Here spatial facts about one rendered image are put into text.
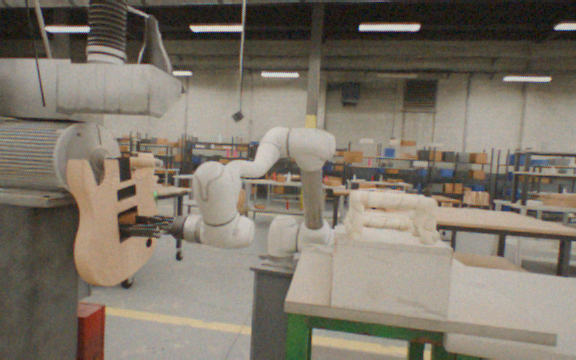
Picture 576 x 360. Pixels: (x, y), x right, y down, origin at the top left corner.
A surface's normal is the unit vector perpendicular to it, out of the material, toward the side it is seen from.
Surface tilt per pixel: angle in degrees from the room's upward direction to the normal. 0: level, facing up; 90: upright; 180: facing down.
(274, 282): 90
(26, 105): 90
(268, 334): 90
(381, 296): 90
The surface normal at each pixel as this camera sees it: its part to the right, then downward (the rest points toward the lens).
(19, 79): -0.14, 0.04
